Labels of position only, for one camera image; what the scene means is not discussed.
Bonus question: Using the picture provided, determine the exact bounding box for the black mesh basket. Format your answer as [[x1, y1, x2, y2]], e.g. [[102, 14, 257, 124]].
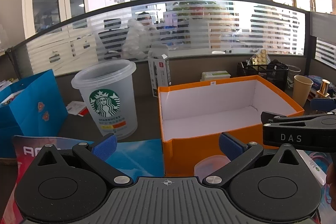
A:
[[238, 60, 289, 93]]

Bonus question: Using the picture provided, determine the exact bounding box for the red and white booklet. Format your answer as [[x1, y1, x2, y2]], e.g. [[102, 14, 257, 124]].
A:
[[66, 101, 88, 117]]

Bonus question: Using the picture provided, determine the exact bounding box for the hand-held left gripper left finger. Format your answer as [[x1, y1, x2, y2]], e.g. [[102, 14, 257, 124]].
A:
[[30, 132, 134, 187]]

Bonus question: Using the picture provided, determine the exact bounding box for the gold capped bottle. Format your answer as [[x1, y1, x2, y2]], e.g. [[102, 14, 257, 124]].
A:
[[316, 79, 331, 97]]

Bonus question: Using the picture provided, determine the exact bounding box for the small clear plastic container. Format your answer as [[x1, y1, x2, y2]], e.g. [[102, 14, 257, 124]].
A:
[[194, 154, 230, 180]]

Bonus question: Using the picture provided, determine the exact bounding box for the translucent plastic cup green logo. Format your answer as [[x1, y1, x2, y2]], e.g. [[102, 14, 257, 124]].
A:
[[71, 59, 138, 140]]

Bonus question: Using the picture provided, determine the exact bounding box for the person's right hand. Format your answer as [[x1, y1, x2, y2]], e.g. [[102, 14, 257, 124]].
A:
[[325, 163, 336, 211]]

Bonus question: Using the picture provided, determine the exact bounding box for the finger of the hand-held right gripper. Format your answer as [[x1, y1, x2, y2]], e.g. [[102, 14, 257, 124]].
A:
[[261, 111, 336, 125], [310, 97, 336, 111]]

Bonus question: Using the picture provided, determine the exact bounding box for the white plastic bag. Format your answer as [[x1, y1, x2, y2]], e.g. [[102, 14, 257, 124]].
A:
[[302, 153, 328, 188]]

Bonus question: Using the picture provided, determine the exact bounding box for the green and white box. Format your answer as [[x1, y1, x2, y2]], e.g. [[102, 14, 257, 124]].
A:
[[201, 70, 231, 81]]

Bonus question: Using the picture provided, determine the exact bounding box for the blue packet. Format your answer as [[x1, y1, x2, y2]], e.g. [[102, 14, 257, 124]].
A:
[[306, 75, 324, 89]]

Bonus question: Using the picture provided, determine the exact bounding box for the black and white carton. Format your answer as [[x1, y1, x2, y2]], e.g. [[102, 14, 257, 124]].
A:
[[147, 46, 172, 97]]

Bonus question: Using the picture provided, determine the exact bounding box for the yellow building block toy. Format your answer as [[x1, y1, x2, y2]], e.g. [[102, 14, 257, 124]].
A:
[[249, 49, 271, 65]]

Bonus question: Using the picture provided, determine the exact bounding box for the blue paper bag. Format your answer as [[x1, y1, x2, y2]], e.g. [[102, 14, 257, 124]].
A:
[[0, 69, 69, 159]]

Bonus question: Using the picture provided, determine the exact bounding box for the beige paper cup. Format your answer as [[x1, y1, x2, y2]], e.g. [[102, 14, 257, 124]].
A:
[[293, 75, 314, 107]]

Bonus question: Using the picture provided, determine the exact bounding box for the printed desk mat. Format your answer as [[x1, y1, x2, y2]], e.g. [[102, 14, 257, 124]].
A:
[[10, 135, 336, 224]]

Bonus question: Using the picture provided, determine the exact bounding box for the black office chair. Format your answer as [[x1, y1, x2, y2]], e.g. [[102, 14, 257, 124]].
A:
[[97, 18, 129, 60]]

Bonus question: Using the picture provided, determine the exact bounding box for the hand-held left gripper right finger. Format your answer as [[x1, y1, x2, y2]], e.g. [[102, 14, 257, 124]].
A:
[[202, 132, 309, 187]]

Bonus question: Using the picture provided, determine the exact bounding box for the striped glass partition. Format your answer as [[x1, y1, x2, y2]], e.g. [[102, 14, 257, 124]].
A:
[[5, 0, 310, 77]]

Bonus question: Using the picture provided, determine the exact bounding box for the grey partition panel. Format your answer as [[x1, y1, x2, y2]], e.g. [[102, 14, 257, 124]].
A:
[[310, 11, 336, 69]]

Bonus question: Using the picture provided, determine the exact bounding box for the orange cardboard box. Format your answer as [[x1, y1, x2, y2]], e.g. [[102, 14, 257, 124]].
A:
[[157, 75, 305, 177]]

